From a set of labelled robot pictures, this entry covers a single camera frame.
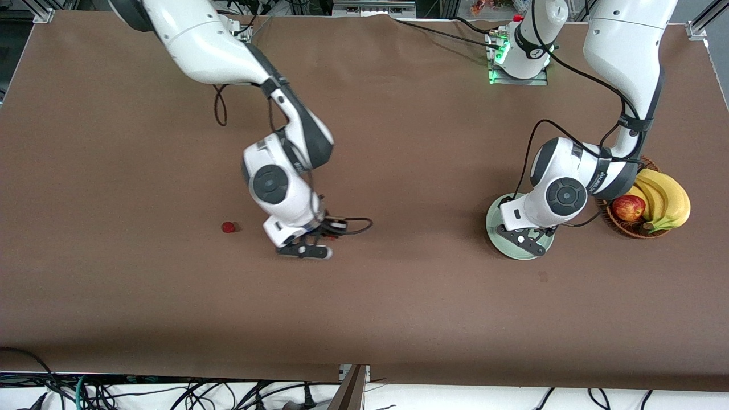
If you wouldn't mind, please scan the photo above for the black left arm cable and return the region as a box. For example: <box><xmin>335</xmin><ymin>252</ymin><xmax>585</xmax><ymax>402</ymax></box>
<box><xmin>513</xmin><ymin>14</ymin><xmax>647</xmax><ymax>228</ymax></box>

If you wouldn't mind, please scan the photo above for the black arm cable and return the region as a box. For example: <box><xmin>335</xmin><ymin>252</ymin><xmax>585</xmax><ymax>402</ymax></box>
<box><xmin>214</xmin><ymin>84</ymin><xmax>374</xmax><ymax>236</ymax></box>
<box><xmin>513</xmin><ymin>14</ymin><xmax>647</xmax><ymax>228</ymax></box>

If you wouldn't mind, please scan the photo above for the large yellow banana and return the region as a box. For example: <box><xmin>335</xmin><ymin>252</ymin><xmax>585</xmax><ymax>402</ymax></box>
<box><xmin>635</xmin><ymin>169</ymin><xmax>691</xmax><ymax>233</ymax></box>

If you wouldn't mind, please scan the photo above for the red apple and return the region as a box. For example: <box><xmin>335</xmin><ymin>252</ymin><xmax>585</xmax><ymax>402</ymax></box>
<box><xmin>611</xmin><ymin>194</ymin><xmax>647</xmax><ymax>223</ymax></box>

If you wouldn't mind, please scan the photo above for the light green plate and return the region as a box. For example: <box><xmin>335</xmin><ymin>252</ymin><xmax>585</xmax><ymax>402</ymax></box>
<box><xmin>485</xmin><ymin>193</ymin><xmax>556</xmax><ymax>261</ymax></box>

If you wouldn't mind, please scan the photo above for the grey metal box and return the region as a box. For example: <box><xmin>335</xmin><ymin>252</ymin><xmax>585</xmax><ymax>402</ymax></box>
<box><xmin>332</xmin><ymin>0</ymin><xmax>417</xmax><ymax>18</ymax></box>

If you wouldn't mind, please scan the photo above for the brown wicker basket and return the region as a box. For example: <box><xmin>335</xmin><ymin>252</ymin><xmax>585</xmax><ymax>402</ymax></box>
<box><xmin>596</xmin><ymin>157</ymin><xmax>675</xmax><ymax>239</ymax></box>

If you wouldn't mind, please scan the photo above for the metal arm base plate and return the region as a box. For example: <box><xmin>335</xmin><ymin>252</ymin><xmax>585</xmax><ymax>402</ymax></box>
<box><xmin>488</xmin><ymin>28</ymin><xmax>549</xmax><ymax>86</ymax></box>
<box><xmin>228</xmin><ymin>20</ymin><xmax>253</xmax><ymax>44</ymax></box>

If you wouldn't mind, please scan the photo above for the aluminium frame profile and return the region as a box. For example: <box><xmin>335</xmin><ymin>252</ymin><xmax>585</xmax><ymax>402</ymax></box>
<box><xmin>686</xmin><ymin>0</ymin><xmax>715</xmax><ymax>42</ymax></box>
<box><xmin>23</xmin><ymin>0</ymin><xmax>55</xmax><ymax>23</ymax></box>

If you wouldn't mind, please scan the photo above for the metal frame post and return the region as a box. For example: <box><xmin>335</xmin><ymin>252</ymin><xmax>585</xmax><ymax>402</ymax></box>
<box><xmin>326</xmin><ymin>364</ymin><xmax>372</xmax><ymax>410</ymax></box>

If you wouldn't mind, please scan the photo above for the brown table cover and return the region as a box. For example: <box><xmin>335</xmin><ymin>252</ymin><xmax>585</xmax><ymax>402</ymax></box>
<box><xmin>0</xmin><ymin>10</ymin><xmax>729</xmax><ymax>393</ymax></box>

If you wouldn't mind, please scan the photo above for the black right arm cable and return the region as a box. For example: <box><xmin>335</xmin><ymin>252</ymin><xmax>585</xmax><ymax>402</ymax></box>
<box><xmin>214</xmin><ymin>84</ymin><xmax>374</xmax><ymax>236</ymax></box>

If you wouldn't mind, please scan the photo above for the black table cable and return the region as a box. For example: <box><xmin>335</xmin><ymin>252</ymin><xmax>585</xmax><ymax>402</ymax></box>
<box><xmin>390</xmin><ymin>16</ymin><xmax>502</xmax><ymax>51</ymax></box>

